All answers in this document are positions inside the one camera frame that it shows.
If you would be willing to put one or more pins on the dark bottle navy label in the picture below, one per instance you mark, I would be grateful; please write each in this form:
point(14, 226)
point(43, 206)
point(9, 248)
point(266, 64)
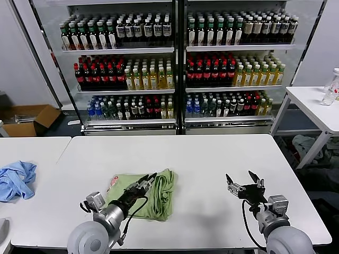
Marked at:
point(157, 29)
point(294, 27)
point(276, 28)
point(120, 30)
point(148, 29)
point(267, 28)
point(285, 28)
point(129, 30)
point(138, 30)
point(166, 28)

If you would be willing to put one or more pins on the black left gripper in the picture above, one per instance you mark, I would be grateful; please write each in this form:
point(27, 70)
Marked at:
point(137, 190)

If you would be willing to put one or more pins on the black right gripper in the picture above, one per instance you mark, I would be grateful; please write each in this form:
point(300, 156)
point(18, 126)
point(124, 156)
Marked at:
point(250, 193)

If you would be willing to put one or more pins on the clear bottle red label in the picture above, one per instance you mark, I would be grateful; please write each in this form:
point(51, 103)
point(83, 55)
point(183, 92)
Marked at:
point(335, 83)

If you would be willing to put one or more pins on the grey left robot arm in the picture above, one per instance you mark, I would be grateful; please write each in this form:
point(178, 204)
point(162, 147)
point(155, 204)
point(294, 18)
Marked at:
point(90, 238)

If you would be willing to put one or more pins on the small blue drink bottle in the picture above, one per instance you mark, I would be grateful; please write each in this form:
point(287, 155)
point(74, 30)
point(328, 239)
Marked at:
point(189, 110)
point(98, 112)
point(90, 112)
point(197, 110)

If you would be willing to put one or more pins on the small green water bottle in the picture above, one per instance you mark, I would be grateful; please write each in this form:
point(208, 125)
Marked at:
point(212, 108)
point(204, 108)
point(105, 112)
point(112, 112)

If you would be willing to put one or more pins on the clear plastic water bottle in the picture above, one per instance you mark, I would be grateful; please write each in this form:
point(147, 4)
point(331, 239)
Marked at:
point(328, 97)

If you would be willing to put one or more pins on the white side table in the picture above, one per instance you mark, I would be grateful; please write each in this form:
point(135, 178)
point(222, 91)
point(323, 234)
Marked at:
point(307, 99)

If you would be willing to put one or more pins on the small yellow juice bottle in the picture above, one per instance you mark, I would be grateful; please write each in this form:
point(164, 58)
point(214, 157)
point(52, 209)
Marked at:
point(163, 111)
point(170, 111)
point(262, 108)
point(269, 108)

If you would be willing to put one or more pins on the white beverage cooler cabinet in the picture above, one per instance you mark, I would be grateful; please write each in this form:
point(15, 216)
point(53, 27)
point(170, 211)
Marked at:
point(227, 126)
point(132, 127)

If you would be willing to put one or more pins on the small dark bottle white cap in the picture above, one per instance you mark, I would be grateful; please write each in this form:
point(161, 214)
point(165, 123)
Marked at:
point(233, 108)
point(141, 111)
point(127, 112)
point(134, 111)
point(219, 109)
point(240, 107)
point(226, 109)
point(120, 112)

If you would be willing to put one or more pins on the small red cap cola bottle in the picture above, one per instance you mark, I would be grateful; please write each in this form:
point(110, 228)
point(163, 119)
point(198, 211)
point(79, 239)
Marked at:
point(248, 107)
point(149, 110)
point(255, 107)
point(156, 110)

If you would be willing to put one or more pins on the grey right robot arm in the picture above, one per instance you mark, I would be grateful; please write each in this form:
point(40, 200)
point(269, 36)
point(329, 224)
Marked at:
point(286, 238)

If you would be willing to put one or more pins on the open cardboard box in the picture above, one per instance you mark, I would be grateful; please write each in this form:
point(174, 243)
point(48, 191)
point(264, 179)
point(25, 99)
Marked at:
point(45, 115)

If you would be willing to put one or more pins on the dark bottle beige label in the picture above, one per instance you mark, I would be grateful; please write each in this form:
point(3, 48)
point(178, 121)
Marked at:
point(248, 28)
point(257, 28)

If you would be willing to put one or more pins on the white cooler shelf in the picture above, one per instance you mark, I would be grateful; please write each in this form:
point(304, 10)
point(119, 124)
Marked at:
point(227, 118)
point(119, 49)
point(132, 121)
point(238, 47)
point(127, 91)
point(233, 88)

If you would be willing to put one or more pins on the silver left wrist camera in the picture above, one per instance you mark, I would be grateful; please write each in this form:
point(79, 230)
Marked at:
point(95, 201)

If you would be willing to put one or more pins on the light green t-shirt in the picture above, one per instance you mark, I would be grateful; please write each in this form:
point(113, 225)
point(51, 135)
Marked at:
point(161, 201)

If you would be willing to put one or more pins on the small white floor object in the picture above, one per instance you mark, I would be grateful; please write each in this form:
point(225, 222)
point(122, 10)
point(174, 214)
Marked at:
point(74, 122)

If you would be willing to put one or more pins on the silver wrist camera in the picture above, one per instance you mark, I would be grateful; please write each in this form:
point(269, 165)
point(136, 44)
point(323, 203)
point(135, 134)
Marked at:
point(278, 205)
point(95, 201)

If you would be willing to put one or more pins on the glass cooler door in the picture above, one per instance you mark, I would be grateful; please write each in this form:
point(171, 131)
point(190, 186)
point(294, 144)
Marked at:
point(37, 39)
point(307, 26)

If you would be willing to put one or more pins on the crumpled light blue shirt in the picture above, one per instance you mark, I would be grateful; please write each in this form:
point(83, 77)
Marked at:
point(16, 180)

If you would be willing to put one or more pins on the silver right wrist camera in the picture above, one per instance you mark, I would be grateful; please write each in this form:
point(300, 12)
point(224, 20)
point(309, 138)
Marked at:
point(278, 205)

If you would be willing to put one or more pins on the dark tea bottle green cap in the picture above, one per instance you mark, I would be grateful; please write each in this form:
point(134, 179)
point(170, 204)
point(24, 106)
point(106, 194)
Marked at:
point(220, 35)
point(111, 37)
point(239, 34)
point(92, 38)
point(83, 39)
point(201, 35)
point(192, 35)
point(211, 35)
point(102, 38)
point(230, 34)
point(74, 39)
point(65, 39)

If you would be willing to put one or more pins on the pale clothes pile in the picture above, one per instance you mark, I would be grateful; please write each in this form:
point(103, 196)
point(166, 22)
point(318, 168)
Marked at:
point(304, 143)

